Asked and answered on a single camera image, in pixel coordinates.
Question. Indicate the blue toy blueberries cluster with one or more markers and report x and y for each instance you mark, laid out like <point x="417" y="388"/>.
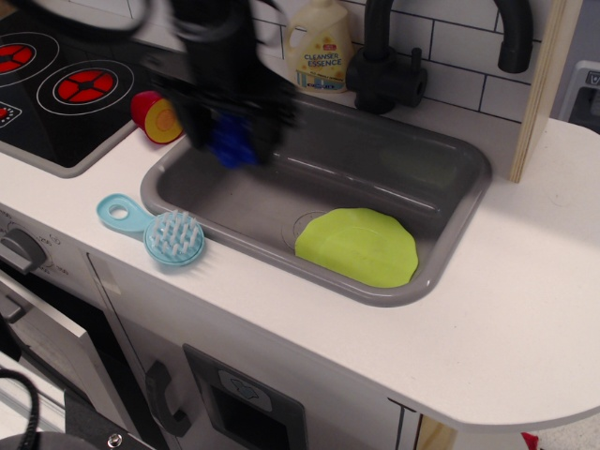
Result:
<point x="229" y="141"/>

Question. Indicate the black toy stovetop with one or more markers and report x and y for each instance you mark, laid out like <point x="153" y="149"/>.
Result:
<point x="65" y="103"/>

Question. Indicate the wooden side panel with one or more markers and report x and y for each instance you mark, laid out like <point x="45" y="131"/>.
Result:
<point x="561" y="26"/>

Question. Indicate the white oven door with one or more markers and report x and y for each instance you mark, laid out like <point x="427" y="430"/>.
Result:
<point x="53" y="341"/>

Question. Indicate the black toy faucet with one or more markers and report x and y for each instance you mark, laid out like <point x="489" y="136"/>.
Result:
<point x="381" y="82"/>

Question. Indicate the yellow cleanser bottle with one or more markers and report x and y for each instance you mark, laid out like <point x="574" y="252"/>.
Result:
<point x="318" y="47"/>

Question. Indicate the grey cabinet door handle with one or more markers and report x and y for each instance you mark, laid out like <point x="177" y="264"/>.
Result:
<point x="157" y="380"/>

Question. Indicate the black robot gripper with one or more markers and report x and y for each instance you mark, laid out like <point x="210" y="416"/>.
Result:
<point x="220" y="69"/>

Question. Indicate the grey oven knob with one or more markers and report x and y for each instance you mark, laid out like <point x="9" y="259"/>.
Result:
<point x="22" y="251"/>

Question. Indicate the light blue scrub brush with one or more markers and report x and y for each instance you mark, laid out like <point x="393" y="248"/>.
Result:
<point x="172" y="238"/>

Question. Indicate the grey plastic sink basin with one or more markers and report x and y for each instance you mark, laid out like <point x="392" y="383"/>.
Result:
<point x="332" y="157"/>

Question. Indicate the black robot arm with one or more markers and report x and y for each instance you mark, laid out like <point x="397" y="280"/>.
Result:
<point x="108" y="22"/>

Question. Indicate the grey appliance in background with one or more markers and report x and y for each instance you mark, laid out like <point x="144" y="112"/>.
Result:
<point x="580" y="104"/>

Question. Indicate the lime green plate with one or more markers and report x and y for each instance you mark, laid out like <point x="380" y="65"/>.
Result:
<point x="362" y="244"/>

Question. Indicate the grey dishwasher panel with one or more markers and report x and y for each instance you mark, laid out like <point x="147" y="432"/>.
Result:
<point x="244" y="409"/>

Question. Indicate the red yellow toy fruit half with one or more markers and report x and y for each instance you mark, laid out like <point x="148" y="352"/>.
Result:
<point x="156" y="117"/>

